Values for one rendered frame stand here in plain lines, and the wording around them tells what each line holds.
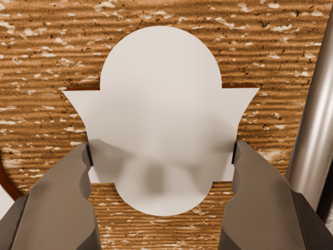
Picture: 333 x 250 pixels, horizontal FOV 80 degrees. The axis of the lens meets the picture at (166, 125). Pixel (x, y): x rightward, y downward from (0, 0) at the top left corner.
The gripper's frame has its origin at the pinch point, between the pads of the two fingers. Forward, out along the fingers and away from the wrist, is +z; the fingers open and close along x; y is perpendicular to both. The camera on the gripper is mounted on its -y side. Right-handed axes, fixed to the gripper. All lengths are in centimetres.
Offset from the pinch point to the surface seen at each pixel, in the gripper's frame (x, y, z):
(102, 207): -5.2, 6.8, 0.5
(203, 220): 3.4, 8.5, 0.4
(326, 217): 16.7, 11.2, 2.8
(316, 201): 14.3, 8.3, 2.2
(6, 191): -11.8, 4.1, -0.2
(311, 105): 11.6, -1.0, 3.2
